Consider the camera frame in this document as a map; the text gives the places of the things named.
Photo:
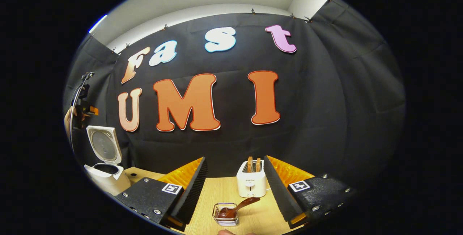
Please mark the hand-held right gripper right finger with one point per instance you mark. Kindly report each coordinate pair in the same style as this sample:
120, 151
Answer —
278, 191

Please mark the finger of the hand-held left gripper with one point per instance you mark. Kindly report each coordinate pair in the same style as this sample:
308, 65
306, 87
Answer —
94, 110

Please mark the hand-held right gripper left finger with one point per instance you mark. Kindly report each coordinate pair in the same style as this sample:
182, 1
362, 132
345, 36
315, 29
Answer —
195, 191

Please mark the brown wooden spoon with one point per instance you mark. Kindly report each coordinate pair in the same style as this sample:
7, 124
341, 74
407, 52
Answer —
246, 203

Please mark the white rice cooker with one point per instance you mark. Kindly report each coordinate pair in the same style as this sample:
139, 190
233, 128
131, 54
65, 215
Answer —
105, 182

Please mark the white toaster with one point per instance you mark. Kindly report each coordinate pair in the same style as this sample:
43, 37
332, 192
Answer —
251, 184

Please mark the brown toast slice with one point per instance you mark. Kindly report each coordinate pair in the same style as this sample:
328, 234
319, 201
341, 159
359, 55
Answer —
250, 164
258, 164

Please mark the black backdrop cloth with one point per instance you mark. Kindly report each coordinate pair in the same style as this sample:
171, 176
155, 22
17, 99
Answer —
325, 119

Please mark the ceiling light panel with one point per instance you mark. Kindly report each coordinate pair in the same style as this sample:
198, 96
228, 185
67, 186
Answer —
97, 24

